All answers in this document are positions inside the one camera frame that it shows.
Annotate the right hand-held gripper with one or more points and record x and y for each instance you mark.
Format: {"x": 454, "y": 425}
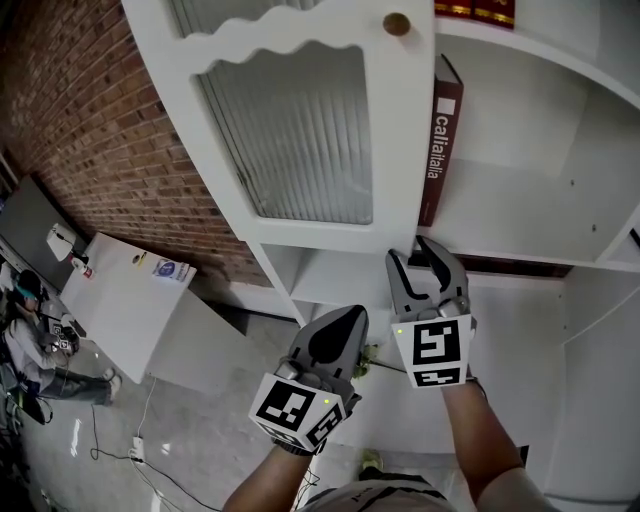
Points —
{"x": 435, "y": 345}

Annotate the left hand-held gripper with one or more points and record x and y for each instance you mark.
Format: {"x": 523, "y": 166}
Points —
{"x": 287, "y": 405}

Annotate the white cabinet door glass panel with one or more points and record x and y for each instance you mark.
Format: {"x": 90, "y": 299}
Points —
{"x": 400, "y": 150}

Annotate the person's right forearm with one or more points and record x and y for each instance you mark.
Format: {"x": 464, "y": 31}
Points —
{"x": 475, "y": 435}

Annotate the person's left forearm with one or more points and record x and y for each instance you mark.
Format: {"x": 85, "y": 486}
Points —
{"x": 270, "y": 480}

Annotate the white open cabinet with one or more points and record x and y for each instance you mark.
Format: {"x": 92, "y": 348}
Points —
{"x": 525, "y": 200}

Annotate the round wooden door knob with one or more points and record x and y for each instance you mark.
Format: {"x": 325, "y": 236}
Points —
{"x": 396, "y": 23}

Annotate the small green plant sprig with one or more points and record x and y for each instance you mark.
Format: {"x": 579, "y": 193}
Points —
{"x": 369, "y": 356}

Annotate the person's green shoe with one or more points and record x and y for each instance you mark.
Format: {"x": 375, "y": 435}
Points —
{"x": 372, "y": 458}

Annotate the brown hardcover book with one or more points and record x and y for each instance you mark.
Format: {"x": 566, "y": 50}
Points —
{"x": 442, "y": 150}

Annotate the person's gray shirt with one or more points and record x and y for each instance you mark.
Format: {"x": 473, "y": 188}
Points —
{"x": 380, "y": 497}

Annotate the blue and white packet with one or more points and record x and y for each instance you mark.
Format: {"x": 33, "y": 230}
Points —
{"x": 173, "y": 272}

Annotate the small yellow black tool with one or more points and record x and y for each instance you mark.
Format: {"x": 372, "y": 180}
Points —
{"x": 140, "y": 258}

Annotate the white power strip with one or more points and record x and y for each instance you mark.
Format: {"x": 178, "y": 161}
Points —
{"x": 137, "y": 447}

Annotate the red and white can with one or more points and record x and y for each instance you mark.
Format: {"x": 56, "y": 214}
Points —
{"x": 84, "y": 269}

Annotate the red book gold trim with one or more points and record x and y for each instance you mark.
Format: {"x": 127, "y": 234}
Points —
{"x": 495, "y": 12}
{"x": 452, "y": 6}

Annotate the white box device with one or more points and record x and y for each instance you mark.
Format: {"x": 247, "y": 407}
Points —
{"x": 59, "y": 242}

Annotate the gray board panel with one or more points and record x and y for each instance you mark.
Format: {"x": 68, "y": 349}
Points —
{"x": 30, "y": 220}

